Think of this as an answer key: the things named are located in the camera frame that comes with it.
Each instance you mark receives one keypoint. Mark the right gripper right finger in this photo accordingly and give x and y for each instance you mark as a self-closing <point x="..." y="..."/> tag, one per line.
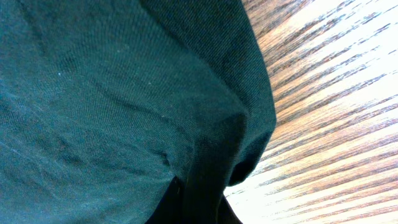
<point x="226" y="214"/>

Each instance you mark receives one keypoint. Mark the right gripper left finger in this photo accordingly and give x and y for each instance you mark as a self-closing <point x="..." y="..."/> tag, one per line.
<point x="169" y="209"/>

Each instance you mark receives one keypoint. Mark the black shorts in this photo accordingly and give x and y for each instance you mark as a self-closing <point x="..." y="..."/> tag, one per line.
<point x="103" y="103"/>

